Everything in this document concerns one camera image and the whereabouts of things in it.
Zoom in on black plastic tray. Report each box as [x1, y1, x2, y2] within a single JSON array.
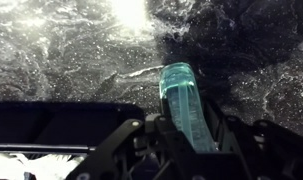
[[0, 101, 144, 154]]

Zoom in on green hand sanitizer bottle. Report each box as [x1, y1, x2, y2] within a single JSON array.
[[159, 62, 216, 153]]

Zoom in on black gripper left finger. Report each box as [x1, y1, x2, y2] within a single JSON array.
[[65, 114, 177, 180]]

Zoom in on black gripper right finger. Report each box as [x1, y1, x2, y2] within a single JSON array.
[[204, 100, 303, 180]]

